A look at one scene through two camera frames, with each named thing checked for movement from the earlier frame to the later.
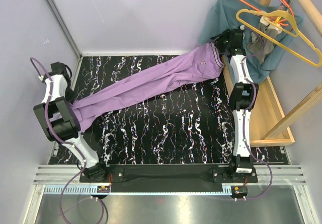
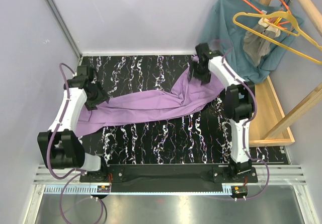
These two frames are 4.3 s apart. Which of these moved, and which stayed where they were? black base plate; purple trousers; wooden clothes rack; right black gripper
Moved: right black gripper; purple trousers
Stayed: black base plate; wooden clothes rack
